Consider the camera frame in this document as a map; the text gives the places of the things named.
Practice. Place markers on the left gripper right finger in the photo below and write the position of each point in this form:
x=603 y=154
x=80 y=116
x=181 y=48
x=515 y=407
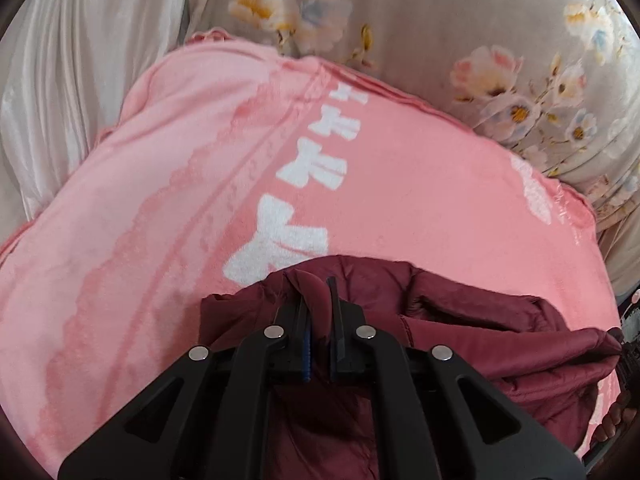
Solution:
x=434 y=416

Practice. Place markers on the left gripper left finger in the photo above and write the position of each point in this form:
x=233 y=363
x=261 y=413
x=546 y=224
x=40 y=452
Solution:
x=206 y=416

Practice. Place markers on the maroon puffer jacket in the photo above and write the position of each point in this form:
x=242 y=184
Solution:
x=521 y=344

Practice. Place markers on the person's right hand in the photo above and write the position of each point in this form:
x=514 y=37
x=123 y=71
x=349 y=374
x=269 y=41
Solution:
x=619 y=413

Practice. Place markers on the pink patterned blanket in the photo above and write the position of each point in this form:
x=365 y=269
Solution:
x=229 y=162

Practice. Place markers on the grey floral bed sheet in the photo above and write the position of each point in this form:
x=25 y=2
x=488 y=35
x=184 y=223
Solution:
x=556 y=81

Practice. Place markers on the white satin curtain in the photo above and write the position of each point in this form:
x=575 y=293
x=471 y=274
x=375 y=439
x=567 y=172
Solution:
x=66 y=67

